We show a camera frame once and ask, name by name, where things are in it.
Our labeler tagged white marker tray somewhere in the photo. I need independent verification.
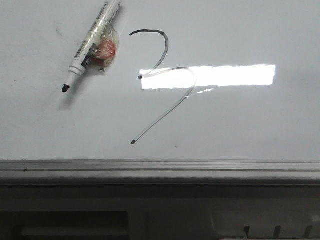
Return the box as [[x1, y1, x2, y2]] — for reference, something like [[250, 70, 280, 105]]
[[211, 211, 320, 240]]

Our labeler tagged white black whiteboard marker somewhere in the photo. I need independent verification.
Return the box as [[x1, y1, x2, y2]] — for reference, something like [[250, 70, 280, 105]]
[[62, 0, 122, 93]]

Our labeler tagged white whiteboard with aluminium frame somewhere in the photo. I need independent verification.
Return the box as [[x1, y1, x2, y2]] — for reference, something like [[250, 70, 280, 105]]
[[0, 0, 320, 185]]

